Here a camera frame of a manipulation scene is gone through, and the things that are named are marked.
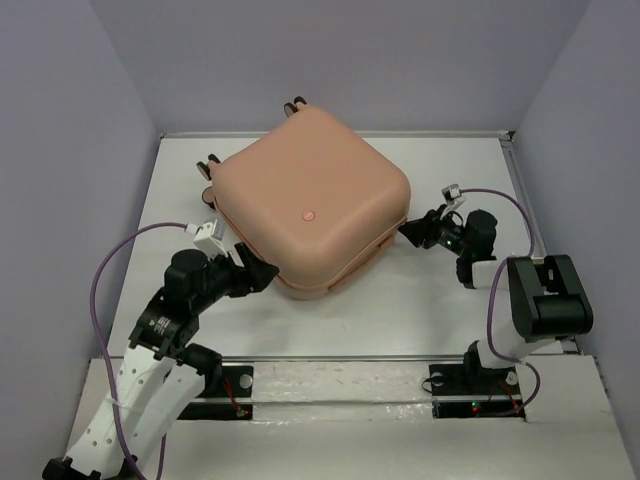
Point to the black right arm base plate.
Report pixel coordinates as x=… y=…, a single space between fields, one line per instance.
x=459 y=392

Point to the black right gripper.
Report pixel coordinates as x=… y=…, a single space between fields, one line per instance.
x=425 y=227

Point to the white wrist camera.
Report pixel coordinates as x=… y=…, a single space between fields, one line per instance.
x=453 y=197
x=209 y=239

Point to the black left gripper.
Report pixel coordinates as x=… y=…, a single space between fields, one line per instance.
x=254 y=277

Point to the pink hard-shell suitcase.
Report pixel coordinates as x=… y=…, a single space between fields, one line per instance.
x=311 y=197

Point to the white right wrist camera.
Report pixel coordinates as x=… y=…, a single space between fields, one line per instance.
x=453 y=197

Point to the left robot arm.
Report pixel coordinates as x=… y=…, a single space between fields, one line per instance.
x=162 y=369

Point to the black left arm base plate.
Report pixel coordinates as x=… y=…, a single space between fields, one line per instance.
x=227 y=399

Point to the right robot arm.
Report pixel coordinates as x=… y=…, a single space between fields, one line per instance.
x=532 y=301

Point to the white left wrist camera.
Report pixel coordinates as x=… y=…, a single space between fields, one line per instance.
x=209 y=239

